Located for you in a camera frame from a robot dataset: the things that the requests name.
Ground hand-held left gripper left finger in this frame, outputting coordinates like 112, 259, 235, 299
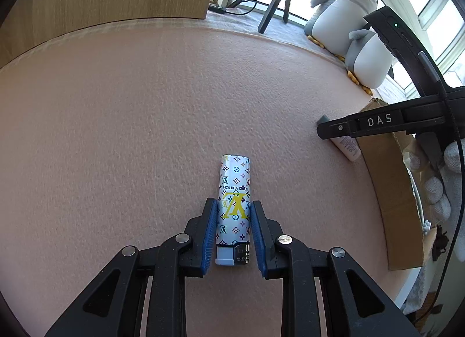
44, 198, 219, 337

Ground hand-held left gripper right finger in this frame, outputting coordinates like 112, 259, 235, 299
250, 200, 424, 337

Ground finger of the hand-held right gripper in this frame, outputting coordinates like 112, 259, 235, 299
317, 100, 449, 140

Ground small beige lotion bottle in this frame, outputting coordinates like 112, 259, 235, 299
317, 115, 362, 162

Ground white patterned lighter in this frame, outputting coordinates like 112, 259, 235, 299
215, 154, 251, 265

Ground cardboard box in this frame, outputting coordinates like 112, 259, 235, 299
358, 99, 438, 271

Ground person's right hand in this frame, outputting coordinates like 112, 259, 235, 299
423, 140, 465, 222

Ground small penguin plush toy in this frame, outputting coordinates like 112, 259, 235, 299
344, 29, 396, 96

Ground large penguin plush toy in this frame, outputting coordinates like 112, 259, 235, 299
310, 0, 379, 61

